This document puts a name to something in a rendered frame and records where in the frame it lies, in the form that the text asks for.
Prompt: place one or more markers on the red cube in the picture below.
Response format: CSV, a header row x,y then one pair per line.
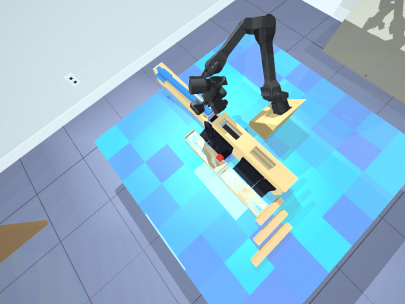
x,y
219,157

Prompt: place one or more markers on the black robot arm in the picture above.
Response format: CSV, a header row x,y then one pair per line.
x,y
263,28

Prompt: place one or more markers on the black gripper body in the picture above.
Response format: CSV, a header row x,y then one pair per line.
x,y
198,107

